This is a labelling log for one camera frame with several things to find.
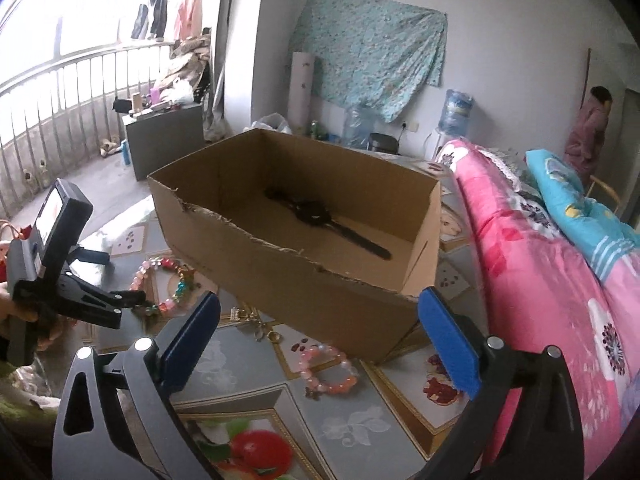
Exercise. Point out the pink floral blanket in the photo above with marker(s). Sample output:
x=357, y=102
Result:
x=540, y=285

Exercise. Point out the black wrist watch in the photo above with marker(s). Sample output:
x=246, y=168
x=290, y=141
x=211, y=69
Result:
x=310, y=210

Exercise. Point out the small gold charm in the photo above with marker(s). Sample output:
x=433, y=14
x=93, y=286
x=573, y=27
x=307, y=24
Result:
x=313, y=396

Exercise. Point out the grey cabinet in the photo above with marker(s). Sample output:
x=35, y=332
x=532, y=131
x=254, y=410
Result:
x=165, y=145

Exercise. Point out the brown cardboard box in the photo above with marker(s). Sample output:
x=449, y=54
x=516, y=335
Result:
x=300, y=300

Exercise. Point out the wooden chair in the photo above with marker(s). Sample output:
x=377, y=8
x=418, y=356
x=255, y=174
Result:
x=605, y=187

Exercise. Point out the pile of clothes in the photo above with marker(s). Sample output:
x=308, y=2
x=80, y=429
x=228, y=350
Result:
x=192, y=65

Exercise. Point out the green bottle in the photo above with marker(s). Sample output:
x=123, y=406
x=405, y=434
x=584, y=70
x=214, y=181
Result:
x=316, y=130

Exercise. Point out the blue water bottle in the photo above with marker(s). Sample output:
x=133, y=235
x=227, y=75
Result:
x=456, y=112

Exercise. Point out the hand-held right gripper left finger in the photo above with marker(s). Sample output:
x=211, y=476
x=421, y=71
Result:
x=192, y=347

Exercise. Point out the pale rolled mat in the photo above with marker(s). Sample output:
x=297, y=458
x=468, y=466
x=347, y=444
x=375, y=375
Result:
x=302, y=95

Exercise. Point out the small black item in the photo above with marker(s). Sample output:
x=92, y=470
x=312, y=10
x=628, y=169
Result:
x=121, y=105

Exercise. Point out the teal floral wall cloth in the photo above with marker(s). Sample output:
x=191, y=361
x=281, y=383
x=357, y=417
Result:
x=370, y=45

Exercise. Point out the dark hanging jacket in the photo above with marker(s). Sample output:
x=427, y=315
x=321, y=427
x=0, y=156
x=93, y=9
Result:
x=152, y=12

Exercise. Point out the small silver pendant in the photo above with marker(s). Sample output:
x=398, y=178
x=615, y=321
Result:
x=238, y=313

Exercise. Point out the small blue bin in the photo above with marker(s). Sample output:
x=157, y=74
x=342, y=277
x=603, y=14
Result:
x=126, y=152

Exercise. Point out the white bag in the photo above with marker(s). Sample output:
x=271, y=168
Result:
x=177, y=92

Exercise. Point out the white water dispenser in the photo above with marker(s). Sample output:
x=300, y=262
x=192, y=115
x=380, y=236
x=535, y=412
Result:
x=435, y=145

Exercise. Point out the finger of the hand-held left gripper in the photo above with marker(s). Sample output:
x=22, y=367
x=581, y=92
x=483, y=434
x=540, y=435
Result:
x=95, y=305
x=92, y=257

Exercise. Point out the white wall socket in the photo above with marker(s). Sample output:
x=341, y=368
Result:
x=411, y=126

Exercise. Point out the pink hanging garment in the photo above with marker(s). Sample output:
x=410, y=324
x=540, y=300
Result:
x=189, y=12

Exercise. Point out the metal balcony railing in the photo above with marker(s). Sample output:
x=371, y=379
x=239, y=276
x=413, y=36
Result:
x=65, y=80

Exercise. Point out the person's left hand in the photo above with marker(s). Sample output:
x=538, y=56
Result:
x=20, y=314

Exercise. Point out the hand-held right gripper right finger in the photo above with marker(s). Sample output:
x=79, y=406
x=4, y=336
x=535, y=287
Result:
x=450, y=345

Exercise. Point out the pair of beige shoes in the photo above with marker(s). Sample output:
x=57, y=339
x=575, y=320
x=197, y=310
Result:
x=35, y=175
x=110, y=147

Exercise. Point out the blue printed pillow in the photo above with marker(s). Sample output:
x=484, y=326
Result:
x=575, y=200

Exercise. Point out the black kitchen appliance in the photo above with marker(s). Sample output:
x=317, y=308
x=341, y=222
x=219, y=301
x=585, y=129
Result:
x=384, y=142

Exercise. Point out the pink cup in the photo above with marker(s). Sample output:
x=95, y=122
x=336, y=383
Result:
x=155, y=97

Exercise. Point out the empty clear water jug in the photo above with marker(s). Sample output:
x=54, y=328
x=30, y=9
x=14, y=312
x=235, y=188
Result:
x=360, y=127

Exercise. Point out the clear plastic bag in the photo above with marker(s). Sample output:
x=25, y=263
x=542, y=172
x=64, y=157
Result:
x=272, y=124

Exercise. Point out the red bag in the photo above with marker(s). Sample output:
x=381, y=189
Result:
x=6, y=267

